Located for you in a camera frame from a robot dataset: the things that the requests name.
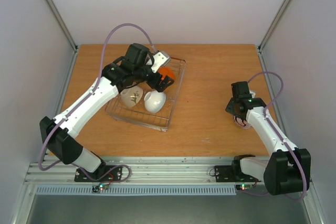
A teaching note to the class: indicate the floral cream bowl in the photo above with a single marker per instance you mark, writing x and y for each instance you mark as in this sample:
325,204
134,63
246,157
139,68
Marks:
132,96

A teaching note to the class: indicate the chrome wire dish rack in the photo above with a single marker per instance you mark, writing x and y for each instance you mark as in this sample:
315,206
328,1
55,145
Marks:
138,115

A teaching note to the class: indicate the right aluminium frame post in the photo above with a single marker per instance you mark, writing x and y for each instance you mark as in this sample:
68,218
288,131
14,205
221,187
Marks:
282,9

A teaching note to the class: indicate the white bowl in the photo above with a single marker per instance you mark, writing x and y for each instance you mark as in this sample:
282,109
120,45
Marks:
166,72
154,101

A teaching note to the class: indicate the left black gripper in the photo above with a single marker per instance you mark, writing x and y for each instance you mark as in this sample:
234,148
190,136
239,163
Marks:
155,85

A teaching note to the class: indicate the left controller board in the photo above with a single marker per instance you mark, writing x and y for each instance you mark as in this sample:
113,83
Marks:
100,188

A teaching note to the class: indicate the left aluminium frame post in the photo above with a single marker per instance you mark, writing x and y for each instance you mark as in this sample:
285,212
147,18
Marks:
53,8

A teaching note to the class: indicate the right controller board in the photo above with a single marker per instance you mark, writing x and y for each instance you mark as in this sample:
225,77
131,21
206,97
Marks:
244,187

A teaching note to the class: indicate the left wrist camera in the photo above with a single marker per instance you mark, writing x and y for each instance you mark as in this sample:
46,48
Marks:
160,59

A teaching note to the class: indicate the controller board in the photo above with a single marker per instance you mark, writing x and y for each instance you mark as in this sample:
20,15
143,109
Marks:
244,187
100,188

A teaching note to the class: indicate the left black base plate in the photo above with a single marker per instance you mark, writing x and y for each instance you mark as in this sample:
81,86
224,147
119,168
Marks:
103,173

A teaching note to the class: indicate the grey slotted cable duct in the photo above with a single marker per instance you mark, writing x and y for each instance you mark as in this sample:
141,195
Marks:
138,190

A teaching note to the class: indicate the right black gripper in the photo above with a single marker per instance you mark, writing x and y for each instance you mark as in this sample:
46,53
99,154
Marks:
237,111

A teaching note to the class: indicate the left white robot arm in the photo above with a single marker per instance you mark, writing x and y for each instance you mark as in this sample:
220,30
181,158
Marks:
137,66

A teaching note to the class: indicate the red patterned small dish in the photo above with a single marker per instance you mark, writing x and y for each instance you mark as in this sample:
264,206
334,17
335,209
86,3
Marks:
243,124

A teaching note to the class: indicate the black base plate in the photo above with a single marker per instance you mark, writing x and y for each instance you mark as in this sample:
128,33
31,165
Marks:
228,173
103,173

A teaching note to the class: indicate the aluminium mounting rail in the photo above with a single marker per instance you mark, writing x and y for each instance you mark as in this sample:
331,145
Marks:
145,171

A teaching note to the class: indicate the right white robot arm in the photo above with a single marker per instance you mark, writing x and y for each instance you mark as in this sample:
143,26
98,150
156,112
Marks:
288,168

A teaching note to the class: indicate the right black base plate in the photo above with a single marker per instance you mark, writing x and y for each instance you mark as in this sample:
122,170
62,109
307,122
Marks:
228,173

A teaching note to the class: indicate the aluminium frame post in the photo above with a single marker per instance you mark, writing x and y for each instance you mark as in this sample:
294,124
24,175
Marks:
282,9
53,8

